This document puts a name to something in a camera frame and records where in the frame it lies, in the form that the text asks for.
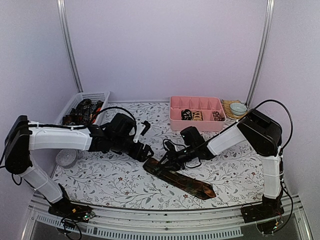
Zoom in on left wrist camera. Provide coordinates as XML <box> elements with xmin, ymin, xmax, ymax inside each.
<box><xmin>133</xmin><ymin>120</ymin><xmax>151</xmax><ymax>143</ymax></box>

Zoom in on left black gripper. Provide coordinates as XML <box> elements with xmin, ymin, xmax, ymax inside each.
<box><xmin>111</xmin><ymin>136</ymin><xmax>155</xmax><ymax>163</ymax></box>

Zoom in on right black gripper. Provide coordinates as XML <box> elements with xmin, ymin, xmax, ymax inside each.
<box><xmin>157</xmin><ymin>144</ymin><xmax>197</xmax><ymax>171</ymax></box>

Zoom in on aluminium frame post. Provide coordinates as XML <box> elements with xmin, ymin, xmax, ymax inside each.
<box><xmin>56</xmin><ymin>0</ymin><xmax>84</xmax><ymax>93</ymax></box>
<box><xmin>245</xmin><ymin>0</ymin><xmax>275</xmax><ymax>108</ymax></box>

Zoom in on pile of dark ties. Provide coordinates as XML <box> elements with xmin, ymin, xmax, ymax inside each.
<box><xmin>62</xmin><ymin>98</ymin><xmax>104</xmax><ymax>126</ymax></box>

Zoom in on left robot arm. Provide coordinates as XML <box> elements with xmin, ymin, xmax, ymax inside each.
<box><xmin>0</xmin><ymin>111</ymin><xmax>154</xmax><ymax>222</ymax></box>

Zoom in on brown green patterned tie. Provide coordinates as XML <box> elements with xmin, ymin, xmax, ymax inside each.
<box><xmin>142</xmin><ymin>158</ymin><xmax>217</xmax><ymax>200</ymax></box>

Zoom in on grey speckled bowl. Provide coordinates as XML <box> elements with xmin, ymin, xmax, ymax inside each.
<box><xmin>55</xmin><ymin>149</ymin><xmax>77</xmax><ymax>169</ymax></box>

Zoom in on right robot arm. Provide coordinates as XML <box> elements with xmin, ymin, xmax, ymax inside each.
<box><xmin>157</xmin><ymin>107</ymin><xmax>288</xmax><ymax>223</ymax></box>

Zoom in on white plastic mesh basket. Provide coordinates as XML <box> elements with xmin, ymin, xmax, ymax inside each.
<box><xmin>55</xmin><ymin>90</ymin><xmax>111</xmax><ymax>125</ymax></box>

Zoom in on right aluminium frame post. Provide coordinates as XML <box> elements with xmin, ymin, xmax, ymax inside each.
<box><xmin>245</xmin><ymin>0</ymin><xmax>275</xmax><ymax>108</ymax></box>

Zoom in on dark red rolled tie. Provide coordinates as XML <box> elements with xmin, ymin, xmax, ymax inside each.
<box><xmin>212</xmin><ymin>111</ymin><xmax>225</xmax><ymax>122</ymax></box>

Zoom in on front aluminium rail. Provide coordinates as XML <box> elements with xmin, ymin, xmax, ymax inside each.
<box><xmin>22</xmin><ymin>195</ymin><xmax>316</xmax><ymax>240</ymax></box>

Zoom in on left aluminium frame post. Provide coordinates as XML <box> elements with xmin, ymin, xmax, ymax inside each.
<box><xmin>56</xmin><ymin>0</ymin><xmax>84</xmax><ymax>93</ymax></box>

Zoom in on yellow patterned rolled tie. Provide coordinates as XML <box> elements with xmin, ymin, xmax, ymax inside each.
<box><xmin>192</xmin><ymin>111</ymin><xmax>203</xmax><ymax>121</ymax></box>

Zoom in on pink divided organizer box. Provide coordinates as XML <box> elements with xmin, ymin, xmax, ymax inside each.
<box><xmin>169</xmin><ymin>96</ymin><xmax>227</xmax><ymax>132</ymax></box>

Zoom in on light blue ceramic bowl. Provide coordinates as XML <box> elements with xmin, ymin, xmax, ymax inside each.
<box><xmin>229</xmin><ymin>102</ymin><xmax>247</xmax><ymax>116</ymax></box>

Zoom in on floral patterned table mat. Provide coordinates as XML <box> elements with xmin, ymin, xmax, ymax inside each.
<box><xmin>49</xmin><ymin>101</ymin><xmax>286</xmax><ymax>210</ymax></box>

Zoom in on black white rolled tie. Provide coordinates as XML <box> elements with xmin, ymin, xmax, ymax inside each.
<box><xmin>181</xmin><ymin>109</ymin><xmax>193</xmax><ymax>121</ymax></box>

